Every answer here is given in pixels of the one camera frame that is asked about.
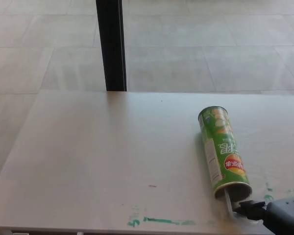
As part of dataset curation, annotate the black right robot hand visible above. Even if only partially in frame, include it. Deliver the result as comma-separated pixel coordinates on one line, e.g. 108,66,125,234
235,196,294,235

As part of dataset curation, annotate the green chips can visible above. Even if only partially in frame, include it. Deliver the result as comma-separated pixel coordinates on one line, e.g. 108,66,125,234
197,105,253,202

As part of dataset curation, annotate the black vertical pillar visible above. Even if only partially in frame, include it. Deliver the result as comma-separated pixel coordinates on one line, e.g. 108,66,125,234
96,0,128,93

